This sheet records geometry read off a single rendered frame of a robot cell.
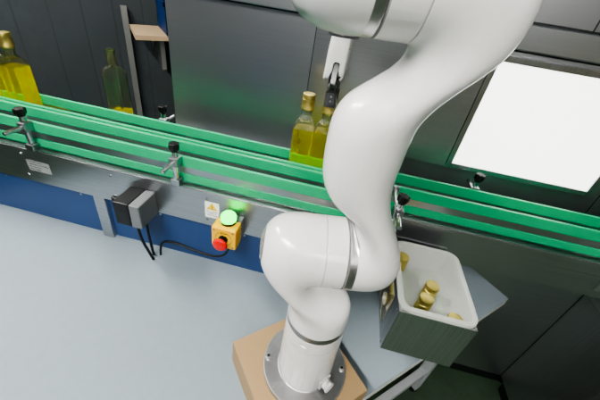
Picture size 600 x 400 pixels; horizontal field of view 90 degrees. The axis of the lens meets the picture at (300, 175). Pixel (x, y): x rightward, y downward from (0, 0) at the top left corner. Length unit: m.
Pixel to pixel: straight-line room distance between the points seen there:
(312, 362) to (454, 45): 0.59
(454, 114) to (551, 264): 0.50
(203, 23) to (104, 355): 0.93
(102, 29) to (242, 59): 2.08
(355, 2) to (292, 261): 0.35
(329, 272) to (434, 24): 0.35
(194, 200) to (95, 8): 2.25
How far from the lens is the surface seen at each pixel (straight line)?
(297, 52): 0.97
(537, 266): 1.13
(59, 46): 3.04
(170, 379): 0.92
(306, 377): 0.74
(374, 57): 0.92
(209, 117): 1.14
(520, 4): 0.33
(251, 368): 0.81
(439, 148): 1.03
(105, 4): 2.98
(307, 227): 0.48
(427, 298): 0.84
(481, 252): 1.05
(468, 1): 0.31
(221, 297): 1.01
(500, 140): 1.07
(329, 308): 0.59
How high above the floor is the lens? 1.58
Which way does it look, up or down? 32 degrees down
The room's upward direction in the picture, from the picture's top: 9 degrees clockwise
